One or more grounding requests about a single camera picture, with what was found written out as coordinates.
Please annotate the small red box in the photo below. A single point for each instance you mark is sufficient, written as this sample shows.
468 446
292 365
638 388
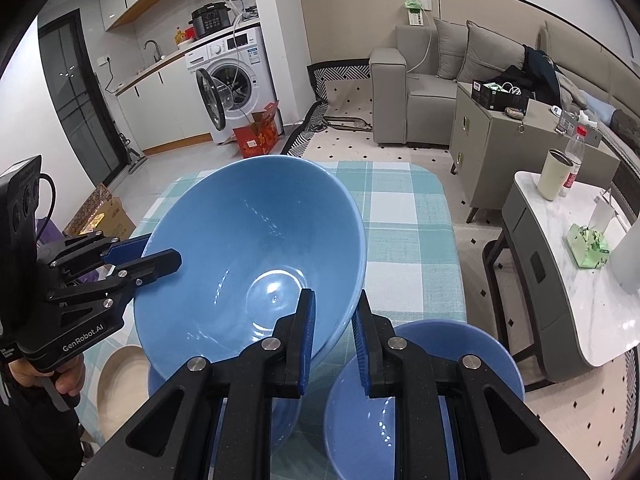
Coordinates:
190 33

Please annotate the purple cloth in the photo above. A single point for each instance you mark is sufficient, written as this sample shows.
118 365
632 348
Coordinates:
50 230

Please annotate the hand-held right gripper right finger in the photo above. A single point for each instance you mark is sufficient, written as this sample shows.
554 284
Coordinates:
361 355

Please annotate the clear bottle red cap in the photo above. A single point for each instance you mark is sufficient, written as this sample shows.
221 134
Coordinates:
575 160

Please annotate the light blue bowl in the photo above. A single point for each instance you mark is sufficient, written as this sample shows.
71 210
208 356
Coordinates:
240 240

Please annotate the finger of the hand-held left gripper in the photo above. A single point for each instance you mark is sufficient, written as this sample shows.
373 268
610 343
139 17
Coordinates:
155 265
125 249

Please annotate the green tissue packet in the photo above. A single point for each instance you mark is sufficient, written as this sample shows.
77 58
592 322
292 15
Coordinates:
587 247

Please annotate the black pressure cooker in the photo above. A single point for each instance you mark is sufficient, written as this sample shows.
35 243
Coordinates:
210 20

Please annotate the grey sofa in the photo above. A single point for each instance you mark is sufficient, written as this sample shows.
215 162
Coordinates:
390 100

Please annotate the black open box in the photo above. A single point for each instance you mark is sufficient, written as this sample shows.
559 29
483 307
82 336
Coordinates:
495 100

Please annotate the kitchen faucet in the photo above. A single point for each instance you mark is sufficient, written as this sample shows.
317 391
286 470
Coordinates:
154 49

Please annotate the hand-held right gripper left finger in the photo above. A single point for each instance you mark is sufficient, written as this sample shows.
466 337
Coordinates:
306 345

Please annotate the brown cardboard box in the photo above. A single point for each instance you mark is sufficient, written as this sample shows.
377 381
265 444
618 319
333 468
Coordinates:
117 220
87 210

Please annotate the yellow bottle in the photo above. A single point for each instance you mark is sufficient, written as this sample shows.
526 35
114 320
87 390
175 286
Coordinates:
180 37

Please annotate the white standing card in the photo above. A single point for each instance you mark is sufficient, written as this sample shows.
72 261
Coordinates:
602 212

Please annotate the grey drawer cabinet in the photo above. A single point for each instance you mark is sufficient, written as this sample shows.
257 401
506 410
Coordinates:
495 160

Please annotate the red cardboard box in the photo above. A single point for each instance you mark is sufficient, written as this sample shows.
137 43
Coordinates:
255 135

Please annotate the white kitchen base cabinets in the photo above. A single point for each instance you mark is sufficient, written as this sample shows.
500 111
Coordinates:
165 105

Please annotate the white washing machine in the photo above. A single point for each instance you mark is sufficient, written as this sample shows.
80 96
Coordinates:
240 55

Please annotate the cream plate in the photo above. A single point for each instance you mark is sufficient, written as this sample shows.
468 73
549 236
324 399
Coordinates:
120 395

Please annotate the cream tumbler cup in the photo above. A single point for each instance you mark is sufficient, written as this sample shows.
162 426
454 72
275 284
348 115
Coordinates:
552 177

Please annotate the wall socket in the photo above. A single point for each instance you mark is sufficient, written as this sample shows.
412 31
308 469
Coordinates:
104 60

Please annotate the grey cushion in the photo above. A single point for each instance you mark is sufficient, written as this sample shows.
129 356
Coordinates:
447 50
490 55

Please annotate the white wall device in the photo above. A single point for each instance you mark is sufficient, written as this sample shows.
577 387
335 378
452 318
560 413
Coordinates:
415 15

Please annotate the teal checked tablecloth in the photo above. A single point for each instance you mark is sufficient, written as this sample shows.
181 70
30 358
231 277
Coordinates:
400 240

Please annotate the dark jacket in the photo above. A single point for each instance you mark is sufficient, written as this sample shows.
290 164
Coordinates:
542 75

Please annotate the white marble coffee table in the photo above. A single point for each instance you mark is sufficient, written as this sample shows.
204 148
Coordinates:
575 300

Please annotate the dark glass door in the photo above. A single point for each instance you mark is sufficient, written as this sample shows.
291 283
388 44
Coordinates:
75 100

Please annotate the person's left forearm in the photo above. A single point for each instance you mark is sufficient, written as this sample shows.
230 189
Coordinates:
35 440

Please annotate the person's left hand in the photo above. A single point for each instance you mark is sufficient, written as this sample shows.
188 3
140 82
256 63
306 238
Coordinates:
72 377

